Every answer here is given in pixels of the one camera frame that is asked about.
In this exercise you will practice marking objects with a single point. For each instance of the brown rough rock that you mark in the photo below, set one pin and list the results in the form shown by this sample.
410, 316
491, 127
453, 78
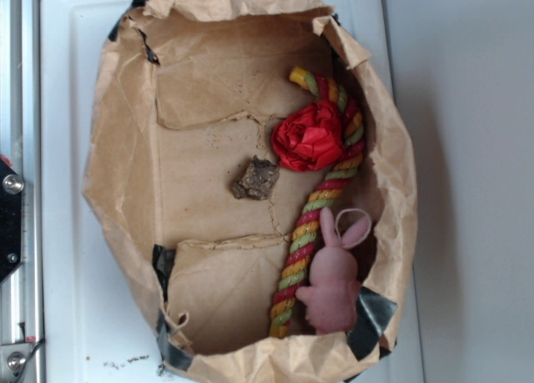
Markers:
258, 180

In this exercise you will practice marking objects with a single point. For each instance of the brown paper bag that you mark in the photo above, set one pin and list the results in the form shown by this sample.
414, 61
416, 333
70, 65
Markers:
188, 92

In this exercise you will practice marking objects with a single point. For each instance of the red crumpled paper ball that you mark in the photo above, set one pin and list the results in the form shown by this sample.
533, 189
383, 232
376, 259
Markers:
309, 139

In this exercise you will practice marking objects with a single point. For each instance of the pink plush bunny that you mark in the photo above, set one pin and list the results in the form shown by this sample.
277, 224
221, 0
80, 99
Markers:
331, 295

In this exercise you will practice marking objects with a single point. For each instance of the black metal bracket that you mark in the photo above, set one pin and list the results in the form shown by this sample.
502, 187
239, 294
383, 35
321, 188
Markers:
11, 219

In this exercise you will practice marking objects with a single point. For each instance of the aluminium frame rail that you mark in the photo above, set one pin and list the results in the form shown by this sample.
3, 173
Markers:
22, 320

